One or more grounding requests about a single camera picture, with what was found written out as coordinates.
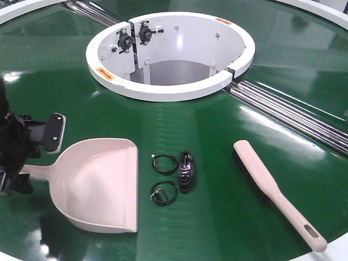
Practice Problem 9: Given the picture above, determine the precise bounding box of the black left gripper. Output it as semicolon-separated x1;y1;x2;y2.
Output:
1;110;46;196

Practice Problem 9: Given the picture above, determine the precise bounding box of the pink dustpan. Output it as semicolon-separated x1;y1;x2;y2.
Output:
21;138;138;233

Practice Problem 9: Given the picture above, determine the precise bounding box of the thin black cable coil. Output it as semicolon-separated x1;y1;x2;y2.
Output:
151;154;178;175
150;180;178;207

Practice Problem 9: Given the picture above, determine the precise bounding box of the pink hand broom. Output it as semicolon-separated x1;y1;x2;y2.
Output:
233;140;327;252

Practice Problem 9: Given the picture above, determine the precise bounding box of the white outer conveyor rim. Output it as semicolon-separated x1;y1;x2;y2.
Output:
1;0;347;29

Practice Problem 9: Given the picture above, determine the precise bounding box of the yellow warning sticker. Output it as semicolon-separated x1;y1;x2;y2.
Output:
96;67;115;81

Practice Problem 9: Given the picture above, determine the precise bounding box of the left black bearing block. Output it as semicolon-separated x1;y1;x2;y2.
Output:
111;28;133;54

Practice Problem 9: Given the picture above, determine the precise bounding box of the black bearing block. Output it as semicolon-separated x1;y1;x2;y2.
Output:
137;21;164;45
111;28;133;54

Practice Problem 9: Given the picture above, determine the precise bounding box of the chrome roller strip far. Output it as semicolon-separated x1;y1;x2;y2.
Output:
64;1;120;27

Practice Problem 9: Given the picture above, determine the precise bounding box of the chrome roller strip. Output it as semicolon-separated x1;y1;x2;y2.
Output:
224;81;347;156
64;1;120;27

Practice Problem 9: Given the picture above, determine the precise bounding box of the right black bearing block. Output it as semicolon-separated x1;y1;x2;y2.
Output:
137;21;164;45

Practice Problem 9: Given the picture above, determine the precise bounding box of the orange warning sticker far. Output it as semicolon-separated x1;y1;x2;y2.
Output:
215;17;232;25

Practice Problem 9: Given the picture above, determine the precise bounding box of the chrome roller strip right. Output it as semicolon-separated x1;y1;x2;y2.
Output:
224;81;347;156

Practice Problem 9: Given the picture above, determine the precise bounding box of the white inner conveyor ring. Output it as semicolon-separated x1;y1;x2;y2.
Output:
85;11;256;102

